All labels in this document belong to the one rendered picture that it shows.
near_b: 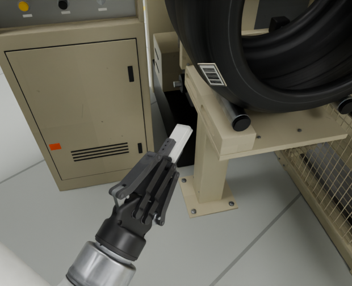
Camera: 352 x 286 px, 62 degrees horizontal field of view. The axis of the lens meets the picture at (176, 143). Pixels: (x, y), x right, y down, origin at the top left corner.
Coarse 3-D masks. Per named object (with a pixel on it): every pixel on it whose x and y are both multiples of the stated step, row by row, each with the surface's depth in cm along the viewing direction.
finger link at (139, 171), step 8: (144, 160) 47; (152, 160) 46; (136, 168) 46; (144, 168) 45; (152, 168) 46; (128, 176) 45; (136, 176) 44; (144, 176) 45; (120, 184) 44; (128, 184) 44; (136, 184) 44; (120, 192) 42; (128, 192) 43
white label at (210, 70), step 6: (204, 66) 55; (210, 66) 54; (216, 66) 53; (204, 72) 56; (210, 72) 55; (216, 72) 54; (210, 78) 57; (216, 78) 56; (222, 78) 55; (210, 84) 59; (216, 84) 58; (222, 84) 57
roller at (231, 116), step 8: (216, 96) 75; (224, 104) 71; (232, 104) 69; (224, 112) 71; (232, 112) 68; (240, 112) 67; (232, 120) 67; (240, 120) 66; (248, 120) 66; (240, 128) 68
